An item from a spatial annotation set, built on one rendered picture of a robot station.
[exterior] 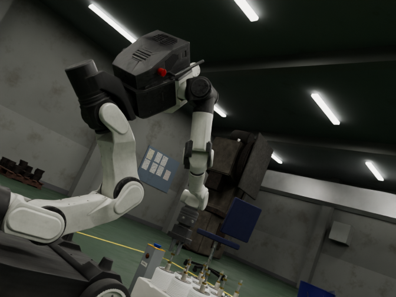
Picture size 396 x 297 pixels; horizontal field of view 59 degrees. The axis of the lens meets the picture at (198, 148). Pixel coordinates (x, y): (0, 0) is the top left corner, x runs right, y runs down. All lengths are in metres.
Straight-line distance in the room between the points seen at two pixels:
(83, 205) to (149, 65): 0.61
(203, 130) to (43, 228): 0.70
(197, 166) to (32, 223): 0.66
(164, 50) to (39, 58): 7.64
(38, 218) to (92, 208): 0.23
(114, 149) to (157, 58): 0.41
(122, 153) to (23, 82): 7.50
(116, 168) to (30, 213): 0.37
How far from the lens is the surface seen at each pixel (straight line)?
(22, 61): 8.91
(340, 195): 10.53
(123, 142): 1.44
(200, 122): 1.45
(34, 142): 8.98
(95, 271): 1.37
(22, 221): 1.31
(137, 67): 1.44
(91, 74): 1.39
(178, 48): 1.50
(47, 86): 9.04
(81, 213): 1.44
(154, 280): 1.66
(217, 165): 7.97
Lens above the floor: 0.47
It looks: 12 degrees up
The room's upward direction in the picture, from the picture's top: 23 degrees clockwise
